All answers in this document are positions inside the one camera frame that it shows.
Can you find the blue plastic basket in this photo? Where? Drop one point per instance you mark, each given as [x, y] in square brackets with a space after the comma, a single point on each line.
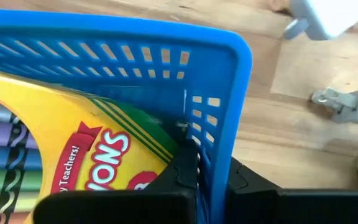
[216, 81]

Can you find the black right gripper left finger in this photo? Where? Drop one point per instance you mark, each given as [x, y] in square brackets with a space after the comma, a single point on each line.
[182, 174]

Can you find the yellow green crayon box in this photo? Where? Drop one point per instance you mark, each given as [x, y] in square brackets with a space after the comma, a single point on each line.
[73, 124]

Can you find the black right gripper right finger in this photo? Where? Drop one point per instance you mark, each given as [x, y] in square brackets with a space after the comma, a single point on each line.
[244, 182]

